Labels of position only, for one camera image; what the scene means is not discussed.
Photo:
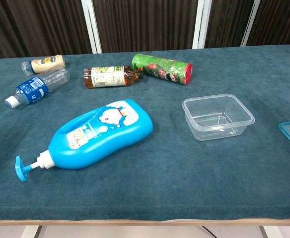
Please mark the blue label water bottle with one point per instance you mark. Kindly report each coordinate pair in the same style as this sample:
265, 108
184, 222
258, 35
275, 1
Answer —
33, 90

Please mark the dark folding partition screen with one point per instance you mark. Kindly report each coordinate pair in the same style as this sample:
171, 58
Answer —
145, 24

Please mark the brown tea bottle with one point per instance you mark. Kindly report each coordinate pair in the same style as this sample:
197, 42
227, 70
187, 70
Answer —
107, 77

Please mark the mayonnaise squeeze bottle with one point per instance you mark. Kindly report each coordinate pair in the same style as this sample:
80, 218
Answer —
48, 64

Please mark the teal table cloth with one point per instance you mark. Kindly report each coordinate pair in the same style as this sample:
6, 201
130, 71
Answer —
160, 186

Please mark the blue pump detergent bottle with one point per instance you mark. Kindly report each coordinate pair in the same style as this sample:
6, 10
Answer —
97, 138

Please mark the green chips can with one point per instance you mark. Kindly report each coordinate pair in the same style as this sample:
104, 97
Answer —
162, 68

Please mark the grey table leg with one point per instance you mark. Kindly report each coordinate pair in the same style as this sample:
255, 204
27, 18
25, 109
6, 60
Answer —
266, 232
33, 231

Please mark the clear plastic food container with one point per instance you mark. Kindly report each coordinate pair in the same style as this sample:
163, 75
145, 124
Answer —
217, 116

